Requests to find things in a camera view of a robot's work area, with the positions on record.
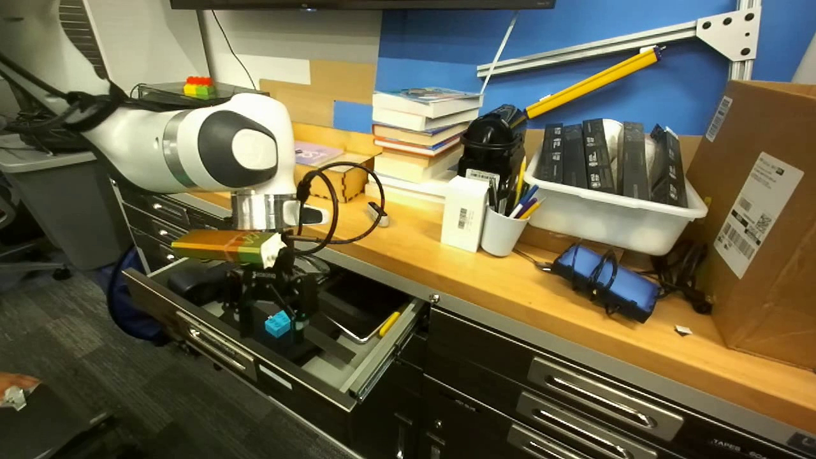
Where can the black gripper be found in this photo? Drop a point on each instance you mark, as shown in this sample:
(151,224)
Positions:
(285,285)

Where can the small blue block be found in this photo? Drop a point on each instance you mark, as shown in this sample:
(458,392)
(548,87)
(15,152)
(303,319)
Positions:
(279,324)

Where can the wide tool drawer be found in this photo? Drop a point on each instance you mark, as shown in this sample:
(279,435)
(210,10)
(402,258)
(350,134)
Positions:
(219,340)

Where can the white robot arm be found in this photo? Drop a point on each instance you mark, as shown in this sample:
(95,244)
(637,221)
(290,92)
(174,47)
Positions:
(136,145)

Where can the orange white small object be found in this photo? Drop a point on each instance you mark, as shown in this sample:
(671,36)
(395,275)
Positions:
(16,392)

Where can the small yellow tool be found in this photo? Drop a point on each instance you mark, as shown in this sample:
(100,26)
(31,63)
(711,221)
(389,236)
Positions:
(389,324)

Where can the flat cardboard tray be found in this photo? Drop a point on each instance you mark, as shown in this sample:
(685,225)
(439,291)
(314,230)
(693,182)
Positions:
(340,179)

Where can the grey metal workbench cabinet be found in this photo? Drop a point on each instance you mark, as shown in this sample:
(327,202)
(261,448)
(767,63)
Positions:
(410,409)

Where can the purple booklet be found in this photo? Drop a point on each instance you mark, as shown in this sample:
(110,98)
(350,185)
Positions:
(317,154)

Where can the flat white book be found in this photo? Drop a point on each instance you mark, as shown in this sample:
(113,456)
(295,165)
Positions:
(411,169)

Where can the white upright box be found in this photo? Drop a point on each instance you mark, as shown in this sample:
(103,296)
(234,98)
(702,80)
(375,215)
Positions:
(465,214)

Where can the thick cream book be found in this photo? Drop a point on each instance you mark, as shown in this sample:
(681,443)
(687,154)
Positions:
(418,154)

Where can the red brown book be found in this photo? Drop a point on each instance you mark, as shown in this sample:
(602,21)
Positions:
(418,142)

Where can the orange blue book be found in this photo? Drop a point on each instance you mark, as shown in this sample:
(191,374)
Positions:
(423,129)

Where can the white pen cup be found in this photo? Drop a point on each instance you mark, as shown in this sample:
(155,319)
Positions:
(503,233)

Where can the tan cardboard panel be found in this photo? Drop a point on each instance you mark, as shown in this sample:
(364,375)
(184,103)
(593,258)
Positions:
(340,80)

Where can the red yellow green light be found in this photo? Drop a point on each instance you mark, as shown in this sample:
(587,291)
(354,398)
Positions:
(197,86)

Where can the thick white book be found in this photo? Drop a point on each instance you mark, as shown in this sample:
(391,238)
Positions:
(425,103)

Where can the black bulky device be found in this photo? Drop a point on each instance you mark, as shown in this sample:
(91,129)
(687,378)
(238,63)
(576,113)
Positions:
(493,145)

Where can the blue foam board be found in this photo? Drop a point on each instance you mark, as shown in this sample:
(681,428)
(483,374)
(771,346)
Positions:
(442,53)

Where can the black flat box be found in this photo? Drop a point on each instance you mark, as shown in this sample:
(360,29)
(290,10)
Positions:
(633,161)
(597,154)
(551,154)
(670,166)

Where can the black monitor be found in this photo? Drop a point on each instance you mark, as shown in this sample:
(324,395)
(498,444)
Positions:
(358,3)

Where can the white plastic bin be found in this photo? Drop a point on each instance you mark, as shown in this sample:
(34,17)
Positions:
(613,225)

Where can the thin white rod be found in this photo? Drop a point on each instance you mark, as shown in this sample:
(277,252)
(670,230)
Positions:
(502,53)

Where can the yellow bar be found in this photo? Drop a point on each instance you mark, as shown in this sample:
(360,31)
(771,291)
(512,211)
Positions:
(595,80)

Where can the small white clip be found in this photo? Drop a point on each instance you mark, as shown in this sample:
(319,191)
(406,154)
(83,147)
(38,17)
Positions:
(681,331)

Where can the brown cardboard shipping box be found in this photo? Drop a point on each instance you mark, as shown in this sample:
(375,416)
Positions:
(757,257)

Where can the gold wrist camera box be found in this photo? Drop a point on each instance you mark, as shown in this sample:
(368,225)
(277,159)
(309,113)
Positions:
(226,247)

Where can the aluminium rail with bracket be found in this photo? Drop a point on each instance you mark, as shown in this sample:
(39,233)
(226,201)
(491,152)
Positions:
(595,47)

